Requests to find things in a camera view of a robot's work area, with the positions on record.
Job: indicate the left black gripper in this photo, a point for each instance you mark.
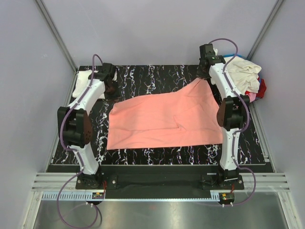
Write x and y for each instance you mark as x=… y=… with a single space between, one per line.
x=116 y=95

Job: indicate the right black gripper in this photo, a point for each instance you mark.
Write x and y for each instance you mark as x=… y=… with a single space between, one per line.
x=199 y=74

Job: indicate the salmon pink t shirt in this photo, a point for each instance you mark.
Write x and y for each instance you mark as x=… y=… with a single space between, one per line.
x=186 y=117

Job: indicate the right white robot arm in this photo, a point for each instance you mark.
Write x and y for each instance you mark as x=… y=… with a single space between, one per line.
x=232 y=116

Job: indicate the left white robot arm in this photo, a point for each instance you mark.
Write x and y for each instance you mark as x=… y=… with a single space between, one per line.
x=75 y=128

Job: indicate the blue garment in pile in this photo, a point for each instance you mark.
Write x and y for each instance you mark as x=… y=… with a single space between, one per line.
x=231 y=55

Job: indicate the folded white t shirt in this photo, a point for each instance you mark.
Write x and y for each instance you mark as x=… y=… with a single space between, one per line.
x=82 y=82

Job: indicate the crumpled cream t shirt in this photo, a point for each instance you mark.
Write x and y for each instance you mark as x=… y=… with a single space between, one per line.
x=244 y=74

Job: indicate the pink garment in pile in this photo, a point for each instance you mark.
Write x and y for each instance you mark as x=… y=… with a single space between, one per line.
x=252 y=96

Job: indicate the red garment in pile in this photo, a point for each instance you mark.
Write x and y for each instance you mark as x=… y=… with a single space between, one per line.
x=262 y=90

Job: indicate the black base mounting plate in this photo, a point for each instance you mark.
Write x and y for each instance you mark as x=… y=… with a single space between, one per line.
x=161 y=182

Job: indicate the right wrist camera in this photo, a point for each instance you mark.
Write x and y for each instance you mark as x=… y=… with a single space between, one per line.
x=208 y=56

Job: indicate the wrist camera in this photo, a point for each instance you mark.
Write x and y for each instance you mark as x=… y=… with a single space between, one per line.
x=208 y=56
x=108 y=70

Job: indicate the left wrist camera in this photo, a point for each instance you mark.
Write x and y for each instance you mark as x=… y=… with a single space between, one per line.
x=108 y=70

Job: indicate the left aluminium frame post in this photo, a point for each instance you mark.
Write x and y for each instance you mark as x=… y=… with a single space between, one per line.
x=52 y=27

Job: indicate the aluminium frame post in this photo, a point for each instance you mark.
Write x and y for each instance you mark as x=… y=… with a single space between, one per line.
x=266 y=26
x=52 y=27

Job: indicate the right aluminium frame post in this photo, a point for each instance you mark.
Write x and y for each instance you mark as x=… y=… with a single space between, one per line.
x=266 y=26

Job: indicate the slotted grey cable duct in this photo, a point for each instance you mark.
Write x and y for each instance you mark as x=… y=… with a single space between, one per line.
x=91 y=196

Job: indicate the right aluminium rail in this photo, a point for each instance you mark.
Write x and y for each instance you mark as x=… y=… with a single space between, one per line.
x=273 y=204

